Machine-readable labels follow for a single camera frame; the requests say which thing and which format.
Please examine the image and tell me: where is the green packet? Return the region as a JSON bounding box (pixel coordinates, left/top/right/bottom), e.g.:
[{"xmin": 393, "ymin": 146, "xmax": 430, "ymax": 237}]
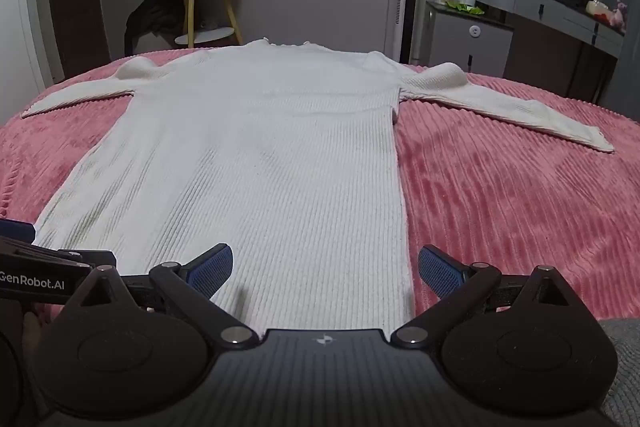
[{"xmin": 445, "ymin": 1, "xmax": 486, "ymax": 16}]

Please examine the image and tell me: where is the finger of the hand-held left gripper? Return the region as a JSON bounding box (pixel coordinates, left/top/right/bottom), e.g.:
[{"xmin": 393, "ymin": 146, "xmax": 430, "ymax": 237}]
[{"xmin": 0, "ymin": 220, "xmax": 118, "ymax": 268}]

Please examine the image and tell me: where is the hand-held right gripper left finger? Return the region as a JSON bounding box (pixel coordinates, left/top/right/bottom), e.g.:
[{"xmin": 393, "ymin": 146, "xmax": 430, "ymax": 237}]
[{"xmin": 65, "ymin": 244, "xmax": 261, "ymax": 349}]

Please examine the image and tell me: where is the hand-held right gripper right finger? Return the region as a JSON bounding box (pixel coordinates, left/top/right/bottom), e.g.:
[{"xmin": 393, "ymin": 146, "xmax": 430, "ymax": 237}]
[{"xmin": 390, "ymin": 244, "xmax": 598, "ymax": 349}]

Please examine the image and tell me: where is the person's left hand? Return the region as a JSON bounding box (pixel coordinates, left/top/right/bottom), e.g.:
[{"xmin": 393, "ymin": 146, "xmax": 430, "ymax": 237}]
[{"xmin": 22, "ymin": 307, "xmax": 51, "ymax": 358}]

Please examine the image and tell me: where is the yellow-legged side table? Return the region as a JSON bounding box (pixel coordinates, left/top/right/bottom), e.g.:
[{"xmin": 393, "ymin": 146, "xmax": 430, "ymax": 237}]
[{"xmin": 150, "ymin": 0, "xmax": 242, "ymax": 48}]

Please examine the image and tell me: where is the grey cloth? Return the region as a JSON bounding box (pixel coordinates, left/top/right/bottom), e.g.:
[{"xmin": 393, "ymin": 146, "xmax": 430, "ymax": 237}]
[{"xmin": 597, "ymin": 317, "xmax": 640, "ymax": 427}]

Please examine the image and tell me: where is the white towel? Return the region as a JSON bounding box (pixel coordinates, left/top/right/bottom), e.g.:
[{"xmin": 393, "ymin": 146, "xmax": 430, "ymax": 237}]
[{"xmin": 22, "ymin": 38, "xmax": 615, "ymax": 333}]

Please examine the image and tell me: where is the pink ribbed blanket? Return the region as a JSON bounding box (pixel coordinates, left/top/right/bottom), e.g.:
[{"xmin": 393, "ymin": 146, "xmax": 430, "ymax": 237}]
[{"xmin": 0, "ymin": 47, "xmax": 640, "ymax": 343}]

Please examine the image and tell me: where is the grey dressing table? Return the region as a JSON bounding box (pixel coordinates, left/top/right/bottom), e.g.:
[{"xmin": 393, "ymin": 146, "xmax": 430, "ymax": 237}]
[{"xmin": 477, "ymin": 0, "xmax": 626, "ymax": 112}]

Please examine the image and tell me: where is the pink plush toy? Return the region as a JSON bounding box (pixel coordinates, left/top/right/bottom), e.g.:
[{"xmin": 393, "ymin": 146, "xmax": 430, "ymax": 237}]
[{"xmin": 610, "ymin": 0, "xmax": 629, "ymax": 32}]

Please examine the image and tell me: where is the dark clothing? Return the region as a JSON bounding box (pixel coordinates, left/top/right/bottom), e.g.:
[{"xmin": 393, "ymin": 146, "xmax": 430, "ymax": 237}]
[{"xmin": 125, "ymin": 0, "xmax": 188, "ymax": 55}]

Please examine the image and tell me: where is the grey cabinet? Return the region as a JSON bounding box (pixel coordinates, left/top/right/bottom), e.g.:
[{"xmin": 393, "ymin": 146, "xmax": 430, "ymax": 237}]
[{"xmin": 424, "ymin": 1, "xmax": 516, "ymax": 80}]

